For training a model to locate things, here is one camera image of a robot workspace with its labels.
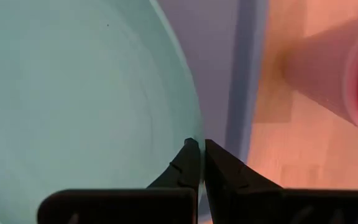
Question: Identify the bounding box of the teal green plate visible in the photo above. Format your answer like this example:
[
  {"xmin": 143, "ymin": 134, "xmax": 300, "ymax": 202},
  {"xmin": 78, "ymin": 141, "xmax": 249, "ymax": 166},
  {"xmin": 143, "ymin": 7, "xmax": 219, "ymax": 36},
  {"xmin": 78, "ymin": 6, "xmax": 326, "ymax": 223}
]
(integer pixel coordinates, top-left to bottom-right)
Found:
[{"xmin": 0, "ymin": 0, "xmax": 205, "ymax": 224}]

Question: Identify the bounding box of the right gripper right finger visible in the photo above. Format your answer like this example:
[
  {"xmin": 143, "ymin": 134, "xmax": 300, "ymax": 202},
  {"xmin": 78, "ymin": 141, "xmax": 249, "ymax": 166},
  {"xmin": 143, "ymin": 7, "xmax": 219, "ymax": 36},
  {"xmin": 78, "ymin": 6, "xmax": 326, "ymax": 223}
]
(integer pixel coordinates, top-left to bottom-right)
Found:
[{"xmin": 204, "ymin": 139, "xmax": 358, "ymax": 224}]

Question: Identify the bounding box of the blue plastic tray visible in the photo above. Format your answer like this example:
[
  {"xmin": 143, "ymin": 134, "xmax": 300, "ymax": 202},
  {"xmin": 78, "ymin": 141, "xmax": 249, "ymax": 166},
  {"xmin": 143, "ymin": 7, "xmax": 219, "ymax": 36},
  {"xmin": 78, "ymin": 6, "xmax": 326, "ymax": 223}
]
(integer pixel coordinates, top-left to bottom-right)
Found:
[{"xmin": 155, "ymin": 0, "xmax": 270, "ymax": 220}]

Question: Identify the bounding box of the pink cup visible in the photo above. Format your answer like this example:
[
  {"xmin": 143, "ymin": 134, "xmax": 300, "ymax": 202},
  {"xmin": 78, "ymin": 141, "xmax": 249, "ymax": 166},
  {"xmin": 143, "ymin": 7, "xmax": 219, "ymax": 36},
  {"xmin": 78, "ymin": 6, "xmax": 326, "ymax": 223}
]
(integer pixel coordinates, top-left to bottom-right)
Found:
[{"xmin": 280, "ymin": 11, "xmax": 358, "ymax": 141}]

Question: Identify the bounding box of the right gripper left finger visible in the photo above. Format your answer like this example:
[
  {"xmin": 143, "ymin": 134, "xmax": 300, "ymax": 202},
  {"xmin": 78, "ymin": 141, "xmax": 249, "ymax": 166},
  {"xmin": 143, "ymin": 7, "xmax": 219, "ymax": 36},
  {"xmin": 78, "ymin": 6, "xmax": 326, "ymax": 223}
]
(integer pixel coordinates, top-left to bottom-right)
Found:
[{"xmin": 37, "ymin": 138, "xmax": 201, "ymax": 224}]

